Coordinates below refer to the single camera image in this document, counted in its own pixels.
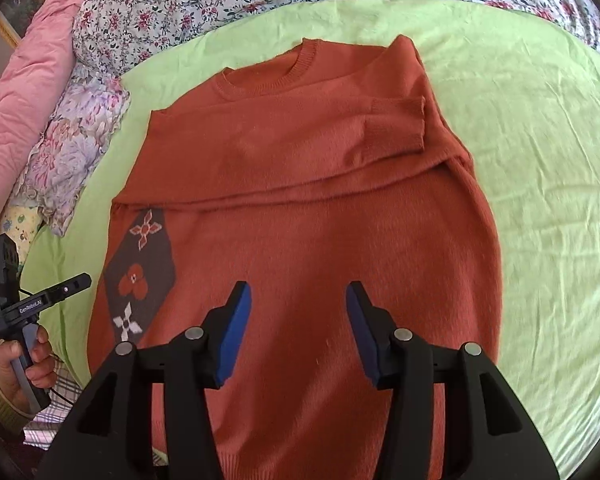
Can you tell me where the purple floral pillow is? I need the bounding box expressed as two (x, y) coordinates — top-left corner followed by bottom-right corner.
(9, 62), (131, 236)

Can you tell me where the yellow cartoon print cloth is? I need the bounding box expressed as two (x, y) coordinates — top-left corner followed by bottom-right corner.
(0, 201), (45, 311)

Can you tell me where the rust orange knit sweater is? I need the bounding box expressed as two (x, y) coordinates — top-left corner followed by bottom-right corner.
(87, 36), (502, 479)

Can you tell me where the plaid checked cloth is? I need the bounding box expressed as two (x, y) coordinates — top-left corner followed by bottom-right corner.
(23, 354), (82, 450)

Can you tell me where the person's left hand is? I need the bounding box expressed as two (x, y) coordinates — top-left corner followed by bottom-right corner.
(0, 326), (57, 414)

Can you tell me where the pink quilted blanket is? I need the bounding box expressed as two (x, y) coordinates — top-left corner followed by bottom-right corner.
(0, 0), (83, 215)

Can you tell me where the lime green bed sheet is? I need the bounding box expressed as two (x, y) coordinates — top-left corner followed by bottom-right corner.
(23, 0), (600, 477)

